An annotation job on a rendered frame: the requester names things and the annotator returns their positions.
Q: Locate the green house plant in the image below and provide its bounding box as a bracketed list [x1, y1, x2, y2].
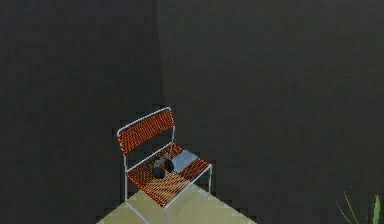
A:
[335, 191, 382, 224]

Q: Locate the grey flat tablet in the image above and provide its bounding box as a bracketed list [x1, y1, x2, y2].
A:
[170, 149, 199, 174]

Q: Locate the red woven metal-frame chair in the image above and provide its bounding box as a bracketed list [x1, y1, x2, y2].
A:
[116, 106, 213, 224]

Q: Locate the black earphone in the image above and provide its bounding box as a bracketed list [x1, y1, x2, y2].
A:
[152, 157, 175, 180]

